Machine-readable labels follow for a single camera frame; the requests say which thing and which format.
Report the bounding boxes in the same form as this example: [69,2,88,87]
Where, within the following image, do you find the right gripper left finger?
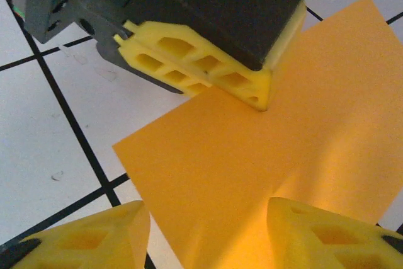
[0,201,144,269]

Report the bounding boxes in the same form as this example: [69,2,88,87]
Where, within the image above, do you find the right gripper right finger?
[267,197,403,269]

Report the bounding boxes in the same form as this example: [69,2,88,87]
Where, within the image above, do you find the yellow square paper sheet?
[112,0,403,269]

